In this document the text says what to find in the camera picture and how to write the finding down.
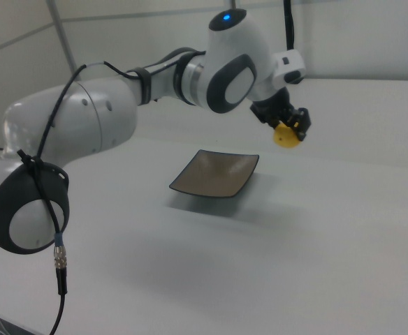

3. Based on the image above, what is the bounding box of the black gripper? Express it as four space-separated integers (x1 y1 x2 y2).
249 87 312 142

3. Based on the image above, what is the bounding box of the yellow lemon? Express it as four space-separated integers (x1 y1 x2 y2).
272 122 303 149

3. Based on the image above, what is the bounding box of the square brown ceramic plate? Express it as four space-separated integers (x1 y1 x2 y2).
168 149 261 200

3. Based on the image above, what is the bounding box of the black cable to wrist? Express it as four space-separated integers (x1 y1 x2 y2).
282 0 297 52

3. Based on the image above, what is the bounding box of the grey metal frame post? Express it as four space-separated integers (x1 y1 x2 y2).
45 0 78 73

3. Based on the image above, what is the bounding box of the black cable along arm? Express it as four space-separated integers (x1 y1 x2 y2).
16 48 207 335

